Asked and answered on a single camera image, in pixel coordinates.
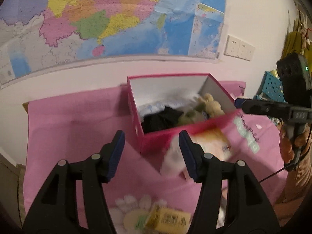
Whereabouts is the yellow hanging cloth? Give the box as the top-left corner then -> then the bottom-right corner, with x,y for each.
283,27 -> 312,56

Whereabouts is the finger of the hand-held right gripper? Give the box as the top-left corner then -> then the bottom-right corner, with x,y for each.
235,97 -> 293,118

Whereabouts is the person's right hand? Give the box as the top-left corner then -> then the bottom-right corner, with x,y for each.
279,124 -> 311,165

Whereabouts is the yellow tissue packet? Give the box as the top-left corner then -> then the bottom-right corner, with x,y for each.
144,204 -> 192,233

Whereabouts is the blue plastic basket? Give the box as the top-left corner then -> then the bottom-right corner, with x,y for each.
258,71 -> 285,103

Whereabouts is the person's right forearm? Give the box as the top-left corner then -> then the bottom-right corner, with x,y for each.
273,136 -> 312,227

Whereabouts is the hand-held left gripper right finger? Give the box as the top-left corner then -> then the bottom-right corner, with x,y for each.
178,130 -> 281,234

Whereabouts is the beige teddy bear plush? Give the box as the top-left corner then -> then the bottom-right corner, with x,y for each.
197,93 -> 225,117

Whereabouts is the green frog plush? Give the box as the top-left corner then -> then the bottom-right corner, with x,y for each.
178,102 -> 207,127

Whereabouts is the pink cardboard box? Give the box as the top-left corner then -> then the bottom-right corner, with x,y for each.
127,73 -> 242,154

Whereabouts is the white wall socket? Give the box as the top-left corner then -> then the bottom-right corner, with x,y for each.
224,35 -> 240,56
238,41 -> 255,61

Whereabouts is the pink printed blanket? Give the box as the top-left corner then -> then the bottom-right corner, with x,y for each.
23,80 -> 290,234

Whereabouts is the colourful wall map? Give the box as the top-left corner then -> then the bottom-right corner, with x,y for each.
0,0 -> 228,89

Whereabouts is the black cloth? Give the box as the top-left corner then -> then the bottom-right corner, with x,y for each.
141,106 -> 184,133

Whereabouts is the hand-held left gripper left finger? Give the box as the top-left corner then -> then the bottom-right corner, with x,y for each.
23,130 -> 126,234

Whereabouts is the black cable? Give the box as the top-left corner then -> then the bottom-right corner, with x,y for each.
258,127 -> 312,183

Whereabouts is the pastel tissue pack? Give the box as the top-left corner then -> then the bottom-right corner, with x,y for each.
160,127 -> 235,182

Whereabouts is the small white soft pack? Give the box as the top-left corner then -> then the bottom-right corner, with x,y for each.
139,101 -> 166,116

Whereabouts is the hanging beige plush toy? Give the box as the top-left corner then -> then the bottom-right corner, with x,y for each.
299,12 -> 310,49

